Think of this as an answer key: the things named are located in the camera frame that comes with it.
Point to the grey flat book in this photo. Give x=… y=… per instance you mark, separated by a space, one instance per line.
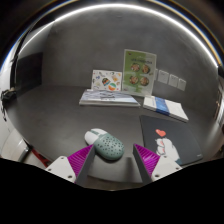
x=108 y=98

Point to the black wall screen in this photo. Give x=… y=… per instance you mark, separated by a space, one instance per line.
x=29 y=71

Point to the dark mouse pad heart print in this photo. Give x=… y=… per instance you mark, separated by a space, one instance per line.
x=180 y=140

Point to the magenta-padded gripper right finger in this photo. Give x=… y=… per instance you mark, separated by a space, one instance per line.
x=163 y=166

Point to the green menu sign stand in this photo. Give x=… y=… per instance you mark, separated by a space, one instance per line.
x=138 y=73

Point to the white book with blue band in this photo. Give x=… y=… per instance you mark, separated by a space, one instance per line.
x=165 y=107

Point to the green and white computer mouse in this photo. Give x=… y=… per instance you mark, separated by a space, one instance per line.
x=107 y=145

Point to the curved ceiling light strip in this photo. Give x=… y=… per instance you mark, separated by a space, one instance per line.
x=113 y=6

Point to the white card with stickers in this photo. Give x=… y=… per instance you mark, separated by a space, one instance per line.
x=106 y=80

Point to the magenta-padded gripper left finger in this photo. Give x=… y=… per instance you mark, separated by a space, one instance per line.
x=63 y=168

